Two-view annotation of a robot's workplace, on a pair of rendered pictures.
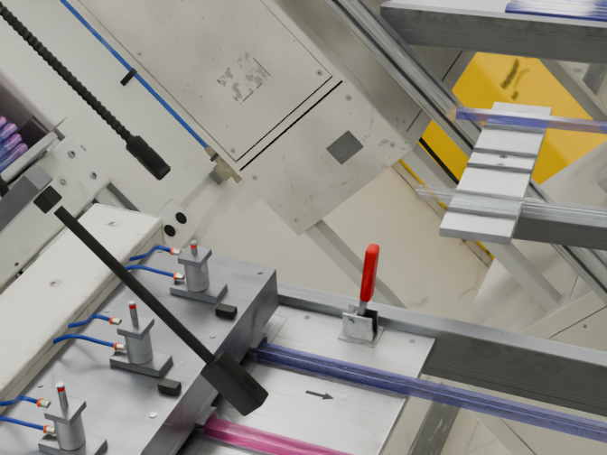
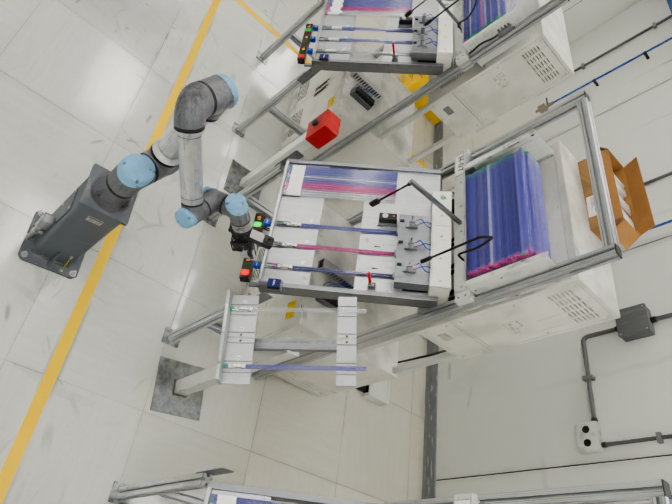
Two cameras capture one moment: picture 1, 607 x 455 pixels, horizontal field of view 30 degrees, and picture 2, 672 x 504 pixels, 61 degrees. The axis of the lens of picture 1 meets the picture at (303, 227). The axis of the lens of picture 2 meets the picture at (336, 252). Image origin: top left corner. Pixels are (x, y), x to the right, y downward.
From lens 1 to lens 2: 2.36 m
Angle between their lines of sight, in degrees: 91
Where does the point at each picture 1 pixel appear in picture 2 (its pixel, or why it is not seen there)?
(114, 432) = (406, 230)
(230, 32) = not seen: outside the picture
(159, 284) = (419, 270)
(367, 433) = (361, 260)
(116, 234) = (437, 277)
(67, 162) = (464, 292)
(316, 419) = (373, 262)
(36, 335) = (434, 242)
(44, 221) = (457, 275)
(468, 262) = not seen: outside the picture
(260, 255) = not seen: outside the picture
